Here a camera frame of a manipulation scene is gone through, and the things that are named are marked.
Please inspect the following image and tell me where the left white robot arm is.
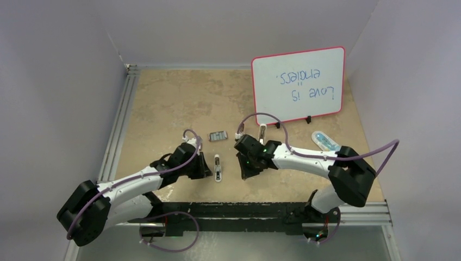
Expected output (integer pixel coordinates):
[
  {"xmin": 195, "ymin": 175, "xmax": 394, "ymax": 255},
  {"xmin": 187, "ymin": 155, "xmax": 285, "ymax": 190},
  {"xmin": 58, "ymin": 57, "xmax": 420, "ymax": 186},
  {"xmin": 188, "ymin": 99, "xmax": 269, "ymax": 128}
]
[{"xmin": 57, "ymin": 142, "xmax": 213, "ymax": 246}]

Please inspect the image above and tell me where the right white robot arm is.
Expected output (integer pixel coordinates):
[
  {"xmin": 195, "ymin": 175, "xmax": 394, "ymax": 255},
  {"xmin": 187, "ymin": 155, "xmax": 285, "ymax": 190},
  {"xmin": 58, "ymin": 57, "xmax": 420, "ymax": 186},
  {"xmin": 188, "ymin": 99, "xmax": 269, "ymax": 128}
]
[{"xmin": 234, "ymin": 134, "xmax": 377, "ymax": 221}]

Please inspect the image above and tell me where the blue patterned oval case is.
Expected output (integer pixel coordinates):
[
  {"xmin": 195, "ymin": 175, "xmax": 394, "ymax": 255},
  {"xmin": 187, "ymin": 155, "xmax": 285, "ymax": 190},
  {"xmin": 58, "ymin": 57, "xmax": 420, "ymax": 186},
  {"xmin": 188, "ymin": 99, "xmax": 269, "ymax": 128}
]
[{"xmin": 311, "ymin": 130, "xmax": 341, "ymax": 151}]

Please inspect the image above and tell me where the red-framed whiteboard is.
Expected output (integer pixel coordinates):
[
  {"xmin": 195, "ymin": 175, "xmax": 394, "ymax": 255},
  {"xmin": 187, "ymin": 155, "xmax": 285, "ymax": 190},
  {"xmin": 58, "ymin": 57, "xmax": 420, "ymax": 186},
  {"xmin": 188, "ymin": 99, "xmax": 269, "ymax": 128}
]
[{"xmin": 251, "ymin": 46, "xmax": 346, "ymax": 125}]

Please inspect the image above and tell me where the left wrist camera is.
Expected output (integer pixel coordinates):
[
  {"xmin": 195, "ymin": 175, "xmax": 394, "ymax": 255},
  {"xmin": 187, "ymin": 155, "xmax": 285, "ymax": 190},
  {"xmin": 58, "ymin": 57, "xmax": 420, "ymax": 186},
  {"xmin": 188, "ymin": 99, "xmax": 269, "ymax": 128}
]
[{"xmin": 183, "ymin": 136, "xmax": 202, "ymax": 150}]

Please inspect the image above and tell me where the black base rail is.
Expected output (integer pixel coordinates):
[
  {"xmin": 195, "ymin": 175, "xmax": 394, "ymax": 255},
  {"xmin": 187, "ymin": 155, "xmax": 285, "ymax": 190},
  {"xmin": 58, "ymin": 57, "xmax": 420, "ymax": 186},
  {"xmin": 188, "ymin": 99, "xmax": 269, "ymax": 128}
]
[{"xmin": 131, "ymin": 202, "xmax": 340, "ymax": 238}]

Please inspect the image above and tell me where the aluminium frame rail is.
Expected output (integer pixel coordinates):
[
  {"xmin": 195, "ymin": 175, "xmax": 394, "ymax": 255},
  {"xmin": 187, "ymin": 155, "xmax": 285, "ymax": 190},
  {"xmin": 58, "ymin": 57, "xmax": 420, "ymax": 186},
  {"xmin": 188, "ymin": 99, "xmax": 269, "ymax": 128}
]
[{"xmin": 98, "ymin": 64, "xmax": 142, "ymax": 182}]

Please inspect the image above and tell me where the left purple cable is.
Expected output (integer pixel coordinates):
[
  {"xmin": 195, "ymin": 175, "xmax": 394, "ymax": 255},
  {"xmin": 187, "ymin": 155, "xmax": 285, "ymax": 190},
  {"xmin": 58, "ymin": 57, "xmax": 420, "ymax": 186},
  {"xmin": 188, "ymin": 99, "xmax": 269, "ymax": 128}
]
[{"xmin": 66, "ymin": 129, "xmax": 203, "ymax": 241}]

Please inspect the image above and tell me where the purple cable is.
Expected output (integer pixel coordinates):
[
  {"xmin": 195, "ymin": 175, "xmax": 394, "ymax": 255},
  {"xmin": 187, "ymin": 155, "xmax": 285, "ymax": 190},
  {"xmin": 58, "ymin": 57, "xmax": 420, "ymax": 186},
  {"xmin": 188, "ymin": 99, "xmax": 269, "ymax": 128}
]
[
  {"xmin": 66, "ymin": 129, "xmax": 203, "ymax": 241},
  {"xmin": 234, "ymin": 113, "xmax": 401, "ymax": 246}
]

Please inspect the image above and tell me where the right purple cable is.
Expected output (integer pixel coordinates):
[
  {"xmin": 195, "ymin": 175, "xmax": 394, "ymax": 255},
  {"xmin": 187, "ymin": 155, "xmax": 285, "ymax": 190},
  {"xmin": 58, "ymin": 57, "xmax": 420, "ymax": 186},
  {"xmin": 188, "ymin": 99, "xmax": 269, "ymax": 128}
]
[{"xmin": 234, "ymin": 113, "xmax": 401, "ymax": 246}]

